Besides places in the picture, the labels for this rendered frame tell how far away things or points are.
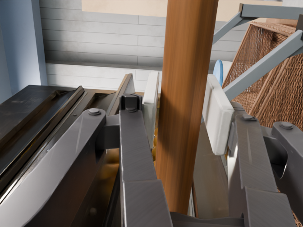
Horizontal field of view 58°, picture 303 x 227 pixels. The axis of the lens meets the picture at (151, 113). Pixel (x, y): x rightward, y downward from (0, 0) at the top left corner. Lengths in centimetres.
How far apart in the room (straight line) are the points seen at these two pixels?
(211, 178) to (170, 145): 88
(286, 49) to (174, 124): 44
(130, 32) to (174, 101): 368
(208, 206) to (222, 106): 81
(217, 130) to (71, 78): 382
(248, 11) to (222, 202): 65
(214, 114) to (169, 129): 3
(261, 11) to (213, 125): 91
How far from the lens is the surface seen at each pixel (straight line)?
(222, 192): 99
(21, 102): 174
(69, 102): 159
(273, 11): 107
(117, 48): 391
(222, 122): 16
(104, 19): 389
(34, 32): 363
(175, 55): 17
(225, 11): 333
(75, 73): 391
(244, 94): 178
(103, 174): 94
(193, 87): 17
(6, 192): 104
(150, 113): 15
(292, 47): 60
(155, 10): 340
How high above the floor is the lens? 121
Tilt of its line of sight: 2 degrees up
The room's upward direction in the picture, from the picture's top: 86 degrees counter-clockwise
